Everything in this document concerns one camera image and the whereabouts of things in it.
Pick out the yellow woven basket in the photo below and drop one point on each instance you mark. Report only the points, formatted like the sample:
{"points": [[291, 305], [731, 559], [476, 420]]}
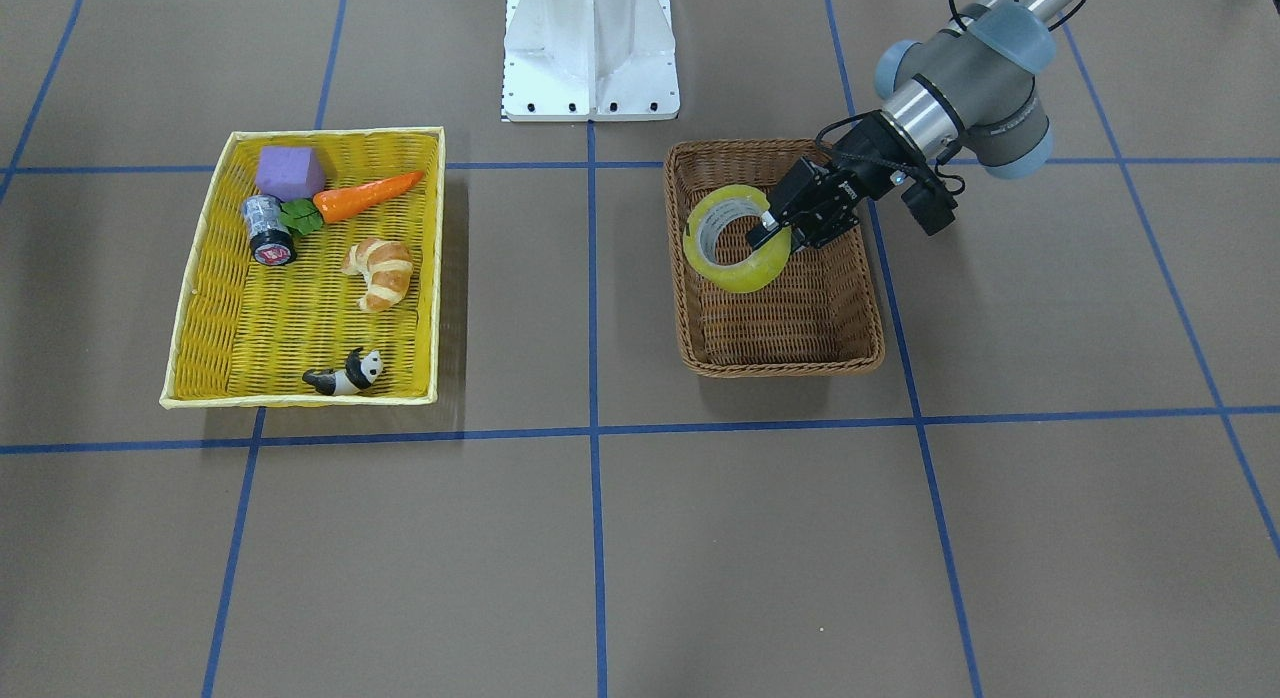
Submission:
{"points": [[245, 333]]}

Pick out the toy panda figure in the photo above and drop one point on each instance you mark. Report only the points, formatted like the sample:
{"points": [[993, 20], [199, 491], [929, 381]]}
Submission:
{"points": [[358, 373]]}

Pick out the purple foam cube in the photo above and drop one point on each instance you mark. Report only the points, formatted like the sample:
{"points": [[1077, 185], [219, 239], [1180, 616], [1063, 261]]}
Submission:
{"points": [[289, 172]]}

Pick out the small grey can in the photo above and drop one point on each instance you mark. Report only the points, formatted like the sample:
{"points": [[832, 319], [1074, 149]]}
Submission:
{"points": [[271, 243]]}

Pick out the toy croissant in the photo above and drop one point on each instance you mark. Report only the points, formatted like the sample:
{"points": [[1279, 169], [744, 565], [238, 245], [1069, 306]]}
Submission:
{"points": [[387, 269]]}

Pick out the yellow tape roll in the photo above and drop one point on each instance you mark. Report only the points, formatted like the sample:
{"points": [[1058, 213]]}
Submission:
{"points": [[711, 217]]}

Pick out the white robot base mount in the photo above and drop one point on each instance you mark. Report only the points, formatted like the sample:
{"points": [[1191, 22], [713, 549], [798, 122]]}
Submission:
{"points": [[589, 60]]}

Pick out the brown wicker basket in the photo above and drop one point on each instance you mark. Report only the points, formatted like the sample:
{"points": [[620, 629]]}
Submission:
{"points": [[819, 317]]}

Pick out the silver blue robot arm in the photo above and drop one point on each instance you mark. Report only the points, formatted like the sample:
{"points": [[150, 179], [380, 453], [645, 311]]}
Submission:
{"points": [[972, 86]]}

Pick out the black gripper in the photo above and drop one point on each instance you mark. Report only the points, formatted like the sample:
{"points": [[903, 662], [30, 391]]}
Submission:
{"points": [[858, 174]]}

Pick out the toy carrot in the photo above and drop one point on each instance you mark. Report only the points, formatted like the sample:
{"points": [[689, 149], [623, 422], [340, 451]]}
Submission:
{"points": [[331, 206]]}

